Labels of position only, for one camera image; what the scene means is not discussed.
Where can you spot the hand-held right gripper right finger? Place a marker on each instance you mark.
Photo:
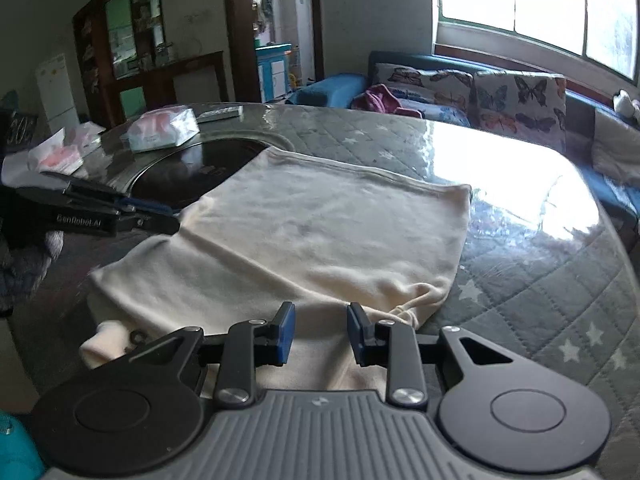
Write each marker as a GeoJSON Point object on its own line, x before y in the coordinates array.
{"type": "Point", "coordinates": [357, 334]}

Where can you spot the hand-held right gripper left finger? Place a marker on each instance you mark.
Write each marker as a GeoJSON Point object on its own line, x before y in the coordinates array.
{"type": "Point", "coordinates": [286, 334]}

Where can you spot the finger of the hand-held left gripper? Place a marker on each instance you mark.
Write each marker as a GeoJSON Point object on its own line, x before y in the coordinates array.
{"type": "Point", "coordinates": [155, 224]}
{"type": "Point", "coordinates": [145, 205]}

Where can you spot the cream sweatshirt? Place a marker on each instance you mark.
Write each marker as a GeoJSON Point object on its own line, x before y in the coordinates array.
{"type": "Point", "coordinates": [300, 240]}

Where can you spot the round black induction cooker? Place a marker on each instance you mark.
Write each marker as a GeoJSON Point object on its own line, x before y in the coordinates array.
{"type": "Point", "coordinates": [190, 170]}

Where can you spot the crumpled white pink packet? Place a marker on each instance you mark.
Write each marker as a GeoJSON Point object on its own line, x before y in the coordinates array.
{"type": "Point", "coordinates": [55, 155]}

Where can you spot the white pink tissue pack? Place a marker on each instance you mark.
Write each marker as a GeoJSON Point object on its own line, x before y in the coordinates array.
{"type": "Point", "coordinates": [160, 130]}

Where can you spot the black board with white lettering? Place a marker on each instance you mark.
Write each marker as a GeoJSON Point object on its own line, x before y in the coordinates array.
{"type": "Point", "coordinates": [17, 132]}

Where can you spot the grey remote control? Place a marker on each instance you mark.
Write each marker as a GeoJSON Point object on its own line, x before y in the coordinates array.
{"type": "Point", "coordinates": [220, 113]}

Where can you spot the white fridge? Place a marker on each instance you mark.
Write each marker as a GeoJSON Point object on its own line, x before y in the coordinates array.
{"type": "Point", "coordinates": [55, 90]}

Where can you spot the dark wooden sideboard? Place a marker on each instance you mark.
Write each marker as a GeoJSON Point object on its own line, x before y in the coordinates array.
{"type": "Point", "coordinates": [200, 80]}

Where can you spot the grey quilted star tablecloth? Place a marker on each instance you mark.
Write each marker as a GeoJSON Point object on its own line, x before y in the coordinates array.
{"type": "Point", "coordinates": [525, 310]}

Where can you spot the tall wooden display cabinet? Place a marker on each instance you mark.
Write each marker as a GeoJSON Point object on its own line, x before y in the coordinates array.
{"type": "Point", "coordinates": [95, 35]}

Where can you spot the small blue cabinet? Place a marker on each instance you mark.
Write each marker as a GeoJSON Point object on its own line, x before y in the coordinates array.
{"type": "Point", "coordinates": [270, 75]}

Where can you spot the blue sofa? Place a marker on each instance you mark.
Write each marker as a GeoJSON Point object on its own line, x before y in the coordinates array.
{"type": "Point", "coordinates": [330, 85]}

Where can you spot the teal object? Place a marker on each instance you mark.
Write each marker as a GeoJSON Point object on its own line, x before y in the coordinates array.
{"type": "Point", "coordinates": [17, 450]}

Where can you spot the magenta cloth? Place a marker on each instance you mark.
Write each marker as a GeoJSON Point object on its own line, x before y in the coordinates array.
{"type": "Point", "coordinates": [380, 97]}

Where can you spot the long butterfly print pillow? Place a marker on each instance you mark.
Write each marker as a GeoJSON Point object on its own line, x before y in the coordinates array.
{"type": "Point", "coordinates": [425, 80]}

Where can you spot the square butterfly print pillow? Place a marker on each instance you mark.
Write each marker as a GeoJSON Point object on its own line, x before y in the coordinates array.
{"type": "Point", "coordinates": [520, 105]}

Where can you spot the grey pillow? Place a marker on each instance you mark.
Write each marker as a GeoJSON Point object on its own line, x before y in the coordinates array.
{"type": "Point", "coordinates": [620, 150]}

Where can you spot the panda plush toy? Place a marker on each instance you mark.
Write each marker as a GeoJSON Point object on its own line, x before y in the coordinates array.
{"type": "Point", "coordinates": [625, 102]}

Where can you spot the window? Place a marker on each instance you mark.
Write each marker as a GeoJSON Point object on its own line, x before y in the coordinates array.
{"type": "Point", "coordinates": [545, 0]}

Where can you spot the dark wooden door frame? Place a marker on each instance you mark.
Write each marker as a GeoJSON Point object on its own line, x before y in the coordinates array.
{"type": "Point", "coordinates": [240, 35]}

